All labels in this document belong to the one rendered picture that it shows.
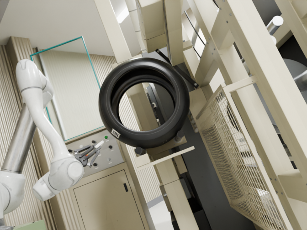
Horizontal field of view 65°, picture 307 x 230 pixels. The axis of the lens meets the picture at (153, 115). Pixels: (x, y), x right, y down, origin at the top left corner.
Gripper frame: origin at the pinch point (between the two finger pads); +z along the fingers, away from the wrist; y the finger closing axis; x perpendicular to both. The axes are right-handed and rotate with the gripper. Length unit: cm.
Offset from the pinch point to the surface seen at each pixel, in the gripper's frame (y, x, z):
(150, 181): 39, -322, 246
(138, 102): -10, -9, 62
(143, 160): 24.4, -2.6, 14.3
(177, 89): 13, 32, 47
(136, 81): -19, 7, 62
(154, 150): 24, -22, 45
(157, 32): -25, 42, 75
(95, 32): -232, -135, 299
